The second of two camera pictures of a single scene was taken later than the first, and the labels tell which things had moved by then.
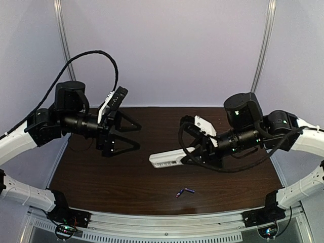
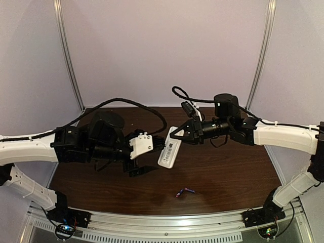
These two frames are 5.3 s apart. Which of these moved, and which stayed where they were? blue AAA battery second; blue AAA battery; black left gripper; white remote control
Moved: black left gripper; white remote control
Stayed: blue AAA battery second; blue AAA battery
